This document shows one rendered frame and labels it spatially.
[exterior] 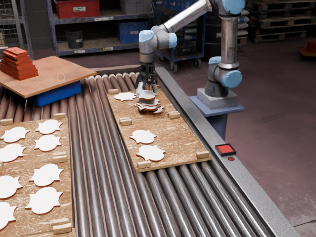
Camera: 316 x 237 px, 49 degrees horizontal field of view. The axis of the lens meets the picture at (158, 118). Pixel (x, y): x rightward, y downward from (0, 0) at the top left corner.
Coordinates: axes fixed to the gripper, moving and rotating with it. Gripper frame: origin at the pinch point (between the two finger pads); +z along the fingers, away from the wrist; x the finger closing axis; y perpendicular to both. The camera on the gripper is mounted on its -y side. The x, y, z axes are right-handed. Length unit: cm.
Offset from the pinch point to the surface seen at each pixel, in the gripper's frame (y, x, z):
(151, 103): 3.7, 1.6, 4.2
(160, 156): 45.6, -14.6, 8.9
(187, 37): -355, 244, 82
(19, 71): -52, -59, -7
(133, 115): 2.8, -9.3, 9.9
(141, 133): 24.0, -13.8, 8.9
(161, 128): 22.2, -2.1, 9.9
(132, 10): -389, 156, 34
